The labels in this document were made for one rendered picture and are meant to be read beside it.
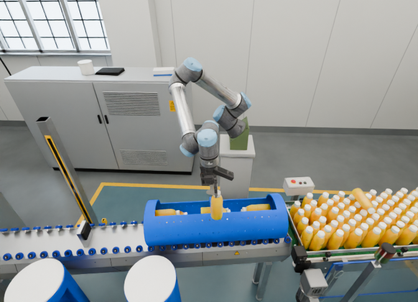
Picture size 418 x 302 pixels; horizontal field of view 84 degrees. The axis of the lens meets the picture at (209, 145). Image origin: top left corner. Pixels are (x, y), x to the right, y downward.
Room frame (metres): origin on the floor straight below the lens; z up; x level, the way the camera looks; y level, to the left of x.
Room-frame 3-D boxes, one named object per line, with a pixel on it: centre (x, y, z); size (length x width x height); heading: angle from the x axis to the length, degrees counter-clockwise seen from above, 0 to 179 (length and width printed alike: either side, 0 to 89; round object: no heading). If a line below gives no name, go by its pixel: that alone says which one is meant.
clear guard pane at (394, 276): (0.75, -1.15, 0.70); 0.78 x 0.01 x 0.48; 93
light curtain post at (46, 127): (1.23, 1.00, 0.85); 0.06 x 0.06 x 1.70; 3
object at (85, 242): (0.91, 0.82, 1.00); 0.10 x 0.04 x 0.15; 3
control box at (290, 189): (1.29, -0.70, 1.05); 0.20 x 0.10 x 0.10; 93
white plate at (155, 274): (0.61, 0.33, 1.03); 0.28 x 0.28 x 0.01
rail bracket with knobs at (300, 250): (0.79, -0.56, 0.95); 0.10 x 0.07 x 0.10; 3
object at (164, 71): (2.76, 0.53, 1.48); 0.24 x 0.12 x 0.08; 94
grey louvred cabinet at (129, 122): (2.84, 1.32, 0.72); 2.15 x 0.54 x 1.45; 86
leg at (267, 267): (0.91, -0.44, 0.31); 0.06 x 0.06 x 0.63; 3
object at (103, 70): (2.87, 1.22, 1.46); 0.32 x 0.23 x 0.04; 86
